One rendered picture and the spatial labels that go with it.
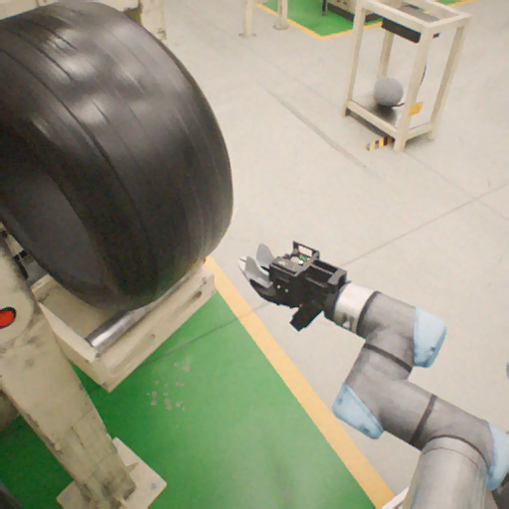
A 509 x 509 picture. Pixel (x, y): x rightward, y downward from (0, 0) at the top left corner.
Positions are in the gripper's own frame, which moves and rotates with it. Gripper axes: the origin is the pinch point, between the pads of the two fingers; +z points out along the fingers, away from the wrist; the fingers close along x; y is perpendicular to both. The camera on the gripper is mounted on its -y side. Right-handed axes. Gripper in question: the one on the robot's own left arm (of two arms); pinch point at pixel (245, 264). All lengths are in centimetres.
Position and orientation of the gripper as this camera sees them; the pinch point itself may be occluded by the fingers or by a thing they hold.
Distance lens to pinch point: 84.1
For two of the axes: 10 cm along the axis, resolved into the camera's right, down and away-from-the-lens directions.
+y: -1.0, -7.5, -6.6
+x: -6.1, 5.7, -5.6
